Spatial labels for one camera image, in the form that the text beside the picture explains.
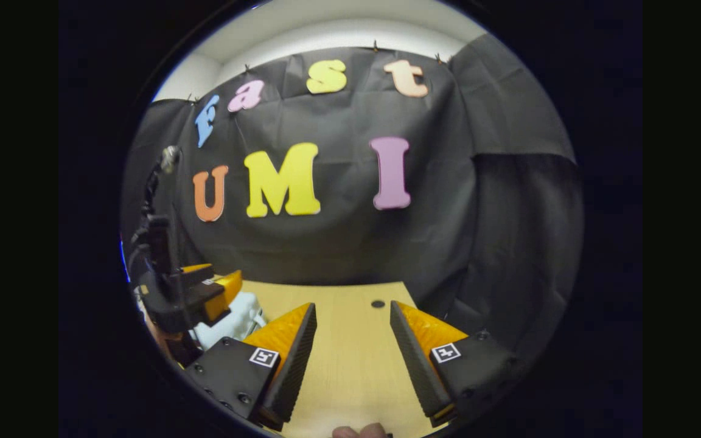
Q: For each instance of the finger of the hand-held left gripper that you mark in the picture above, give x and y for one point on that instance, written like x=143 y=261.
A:
x=195 y=274
x=223 y=298

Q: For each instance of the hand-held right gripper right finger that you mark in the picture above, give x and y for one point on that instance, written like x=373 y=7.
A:
x=417 y=365

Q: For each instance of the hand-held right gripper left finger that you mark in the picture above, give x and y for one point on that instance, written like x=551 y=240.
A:
x=292 y=371

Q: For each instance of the light blue suitcase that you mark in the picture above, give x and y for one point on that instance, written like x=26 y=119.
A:
x=235 y=322

